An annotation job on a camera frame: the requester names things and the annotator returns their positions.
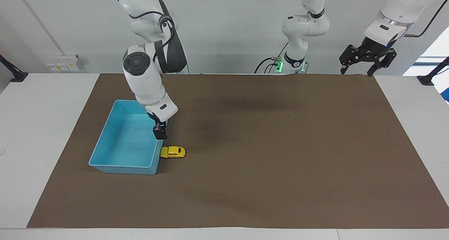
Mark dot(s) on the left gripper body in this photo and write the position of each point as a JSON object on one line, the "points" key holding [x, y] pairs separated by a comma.
{"points": [[373, 46]]}

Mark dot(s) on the yellow toy beetle car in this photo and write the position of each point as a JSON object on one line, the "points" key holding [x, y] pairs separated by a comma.
{"points": [[173, 152]]}

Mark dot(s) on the light blue plastic bin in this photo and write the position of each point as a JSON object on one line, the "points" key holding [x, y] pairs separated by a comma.
{"points": [[122, 141]]}

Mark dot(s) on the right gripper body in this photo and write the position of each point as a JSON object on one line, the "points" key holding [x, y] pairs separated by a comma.
{"points": [[160, 123]]}

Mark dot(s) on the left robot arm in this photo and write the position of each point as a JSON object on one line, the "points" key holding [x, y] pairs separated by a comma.
{"points": [[303, 26]]}

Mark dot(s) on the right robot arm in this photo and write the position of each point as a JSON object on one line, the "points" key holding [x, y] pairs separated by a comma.
{"points": [[145, 82]]}

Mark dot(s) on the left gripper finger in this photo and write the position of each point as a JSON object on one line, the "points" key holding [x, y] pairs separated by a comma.
{"points": [[349, 57], [384, 61]]}

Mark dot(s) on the black stand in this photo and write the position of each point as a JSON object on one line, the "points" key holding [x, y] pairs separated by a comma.
{"points": [[14, 73], [431, 75]]}

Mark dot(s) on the blue object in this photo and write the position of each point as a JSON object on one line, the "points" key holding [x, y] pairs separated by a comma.
{"points": [[446, 95]]}

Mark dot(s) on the white wall socket box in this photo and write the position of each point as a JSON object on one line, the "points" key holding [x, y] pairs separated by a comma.
{"points": [[65, 64]]}

